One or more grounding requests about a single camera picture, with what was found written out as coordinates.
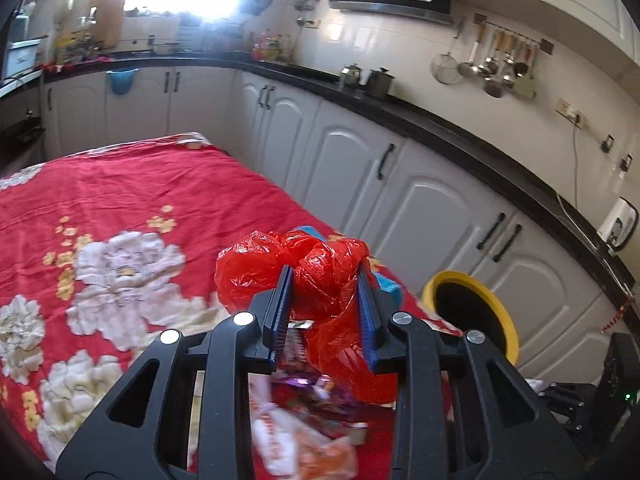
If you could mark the red floral tablecloth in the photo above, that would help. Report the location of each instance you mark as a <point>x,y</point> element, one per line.
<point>102,250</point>

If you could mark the white storage box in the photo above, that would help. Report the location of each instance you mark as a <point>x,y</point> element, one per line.
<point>20,57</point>

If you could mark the steel strainer ladle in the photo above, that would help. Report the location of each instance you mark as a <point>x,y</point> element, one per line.
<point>444,68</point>

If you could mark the dark green pot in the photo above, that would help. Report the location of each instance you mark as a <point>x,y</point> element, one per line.
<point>378,83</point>

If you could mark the white toaster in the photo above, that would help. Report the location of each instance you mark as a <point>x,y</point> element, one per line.
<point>619,225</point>

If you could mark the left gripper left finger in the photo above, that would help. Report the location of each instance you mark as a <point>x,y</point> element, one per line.
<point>182,411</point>

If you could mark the blue wall plate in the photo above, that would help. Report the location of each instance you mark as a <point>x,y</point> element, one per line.
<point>254,7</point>

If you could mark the purple snack wrapper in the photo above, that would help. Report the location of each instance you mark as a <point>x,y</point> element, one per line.
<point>314,398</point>

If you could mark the white printed plastic bag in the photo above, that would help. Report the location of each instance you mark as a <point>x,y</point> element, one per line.
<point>289,448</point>

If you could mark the red plastic bag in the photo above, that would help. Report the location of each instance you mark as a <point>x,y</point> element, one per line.
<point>324,292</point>

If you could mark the yellow rimmed trash bin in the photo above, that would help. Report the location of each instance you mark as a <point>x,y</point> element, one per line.
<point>466,303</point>

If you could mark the steel kettle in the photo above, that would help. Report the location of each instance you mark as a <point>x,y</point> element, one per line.
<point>350,76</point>

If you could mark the wooden cutting board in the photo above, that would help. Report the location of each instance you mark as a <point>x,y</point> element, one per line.
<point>108,17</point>

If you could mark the steel soup ladle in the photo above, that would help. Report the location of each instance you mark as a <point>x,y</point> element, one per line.
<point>469,68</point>

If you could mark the blue hanging basket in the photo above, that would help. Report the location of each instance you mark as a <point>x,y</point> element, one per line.
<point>121,81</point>

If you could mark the black kitchen countertop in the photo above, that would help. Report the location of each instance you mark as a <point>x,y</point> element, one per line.
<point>496,169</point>

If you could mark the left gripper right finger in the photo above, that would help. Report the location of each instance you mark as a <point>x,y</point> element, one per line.
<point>462,410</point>

